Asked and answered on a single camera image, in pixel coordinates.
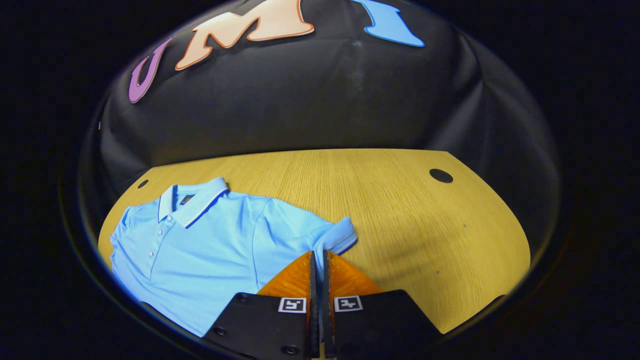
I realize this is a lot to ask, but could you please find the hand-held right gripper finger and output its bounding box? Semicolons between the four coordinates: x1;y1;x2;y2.
202;250;321;360
322;249;444;360

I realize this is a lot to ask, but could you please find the light blue T-shirt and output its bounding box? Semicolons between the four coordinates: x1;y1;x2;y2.
109;176;359;338

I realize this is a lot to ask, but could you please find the black backdrop cloth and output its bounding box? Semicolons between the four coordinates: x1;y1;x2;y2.
80;0;561;251

